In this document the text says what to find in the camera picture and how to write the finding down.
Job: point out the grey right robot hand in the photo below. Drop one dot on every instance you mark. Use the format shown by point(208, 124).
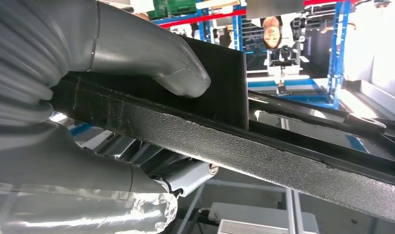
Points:
point(136, 48)

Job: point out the green plastic crate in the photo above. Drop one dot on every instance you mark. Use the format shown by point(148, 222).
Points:
point(171, 8)

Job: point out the red rack beam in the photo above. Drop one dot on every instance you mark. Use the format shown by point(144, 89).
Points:
point(200, 17)

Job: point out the person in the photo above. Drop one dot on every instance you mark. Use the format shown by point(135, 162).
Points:
point(271, 32)

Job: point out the grey ceiling air conditioner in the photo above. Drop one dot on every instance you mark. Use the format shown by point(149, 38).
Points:
point(249, 213)

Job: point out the black camera on stand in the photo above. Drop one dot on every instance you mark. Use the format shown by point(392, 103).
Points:
point(284, 53)

